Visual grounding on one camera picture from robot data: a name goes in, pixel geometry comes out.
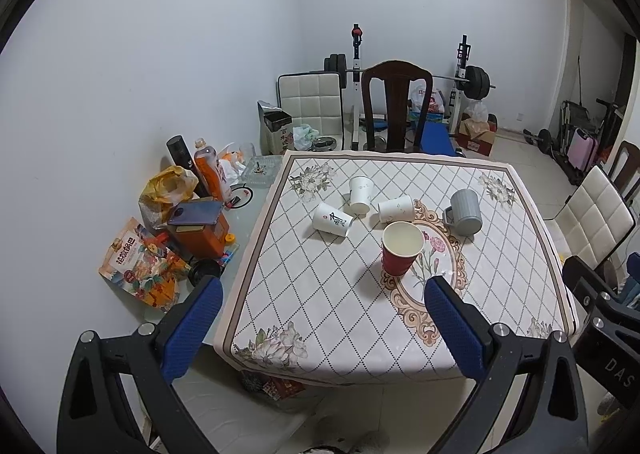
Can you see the white padded chair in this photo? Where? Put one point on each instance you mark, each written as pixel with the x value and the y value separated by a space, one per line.
pixel 592 214
pixel 310 103

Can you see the black barbell with plates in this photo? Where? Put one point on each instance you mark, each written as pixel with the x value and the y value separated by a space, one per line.
pixel 477 81

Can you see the colourful snack bag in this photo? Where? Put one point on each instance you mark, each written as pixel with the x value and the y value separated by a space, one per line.
pixel 135 264

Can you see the glass ashtray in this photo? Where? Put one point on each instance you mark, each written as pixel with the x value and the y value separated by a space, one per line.
pixel 260 169

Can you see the red packets under table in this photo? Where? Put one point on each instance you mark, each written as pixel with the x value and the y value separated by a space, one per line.
pixel 272 384

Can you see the cardboard box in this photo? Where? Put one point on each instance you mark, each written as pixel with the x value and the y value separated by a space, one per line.
pixel 477 141

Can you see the blue weight bench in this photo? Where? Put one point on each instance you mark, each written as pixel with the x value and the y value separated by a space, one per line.
pixel 440 138

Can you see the metal bowl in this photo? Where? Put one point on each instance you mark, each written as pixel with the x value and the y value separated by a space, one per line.
pixel 325 142

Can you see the pink suitcase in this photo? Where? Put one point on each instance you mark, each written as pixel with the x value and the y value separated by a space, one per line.
pixel 583 151

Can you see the black thermos bottle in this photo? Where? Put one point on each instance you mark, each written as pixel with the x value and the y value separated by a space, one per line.
pixel 182 156

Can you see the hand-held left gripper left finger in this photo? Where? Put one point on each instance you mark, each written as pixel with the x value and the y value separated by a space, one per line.
pixel 195 326

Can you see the orange box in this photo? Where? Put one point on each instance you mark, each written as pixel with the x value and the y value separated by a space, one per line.
pixel 202 239

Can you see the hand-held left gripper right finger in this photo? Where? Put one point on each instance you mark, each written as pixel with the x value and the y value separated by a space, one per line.
pixel 456 331

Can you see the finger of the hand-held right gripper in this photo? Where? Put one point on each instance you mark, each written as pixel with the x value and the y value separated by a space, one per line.
pixel 587 276
pixel 617 311

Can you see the orange drink bottle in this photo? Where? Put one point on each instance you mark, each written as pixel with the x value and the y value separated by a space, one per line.
pixel 207 168

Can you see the white paper cup black print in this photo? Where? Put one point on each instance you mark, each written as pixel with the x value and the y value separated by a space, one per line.
pixel 361 194

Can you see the white and red plastic bag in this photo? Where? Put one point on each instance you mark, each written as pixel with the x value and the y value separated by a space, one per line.
pixel 425 98

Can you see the white squat rack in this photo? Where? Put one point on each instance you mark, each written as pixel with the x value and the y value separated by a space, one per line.
pixel 356 68

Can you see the grey ribbed mug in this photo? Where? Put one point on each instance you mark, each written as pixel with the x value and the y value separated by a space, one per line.
pixel 466 216

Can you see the black folding cart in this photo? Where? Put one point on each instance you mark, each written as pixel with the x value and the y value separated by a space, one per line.
pixel 570 126

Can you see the dark blue phone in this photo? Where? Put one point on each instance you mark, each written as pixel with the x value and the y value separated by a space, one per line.
pixel 195 211

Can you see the white paper cup red logo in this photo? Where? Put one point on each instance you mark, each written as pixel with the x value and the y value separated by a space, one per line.
pixel 332 221

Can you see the dark wooden chair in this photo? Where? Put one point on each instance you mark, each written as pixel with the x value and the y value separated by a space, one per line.
pixel 629 161
pixel 397 93

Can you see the green and white plastic bag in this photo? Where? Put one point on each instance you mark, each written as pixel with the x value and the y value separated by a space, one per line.
pixel 304 134

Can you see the black floor dumbbell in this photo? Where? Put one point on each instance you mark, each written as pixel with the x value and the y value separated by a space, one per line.
pixel 542 138

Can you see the floral diamond-pattern tablecloth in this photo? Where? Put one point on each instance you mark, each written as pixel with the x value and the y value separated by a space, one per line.
pixel 310 294

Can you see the plain white paper cup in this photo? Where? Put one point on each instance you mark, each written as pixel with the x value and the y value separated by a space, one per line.
pixel 396 209

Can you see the white bag with orange items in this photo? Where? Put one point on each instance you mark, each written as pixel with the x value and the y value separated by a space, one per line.
pixel 229 161

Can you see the clear drinking glass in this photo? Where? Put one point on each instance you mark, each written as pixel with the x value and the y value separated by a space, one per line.
pixel 247 152

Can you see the yellow plastic bag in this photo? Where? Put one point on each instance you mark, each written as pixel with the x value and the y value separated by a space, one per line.
pixel 165 194

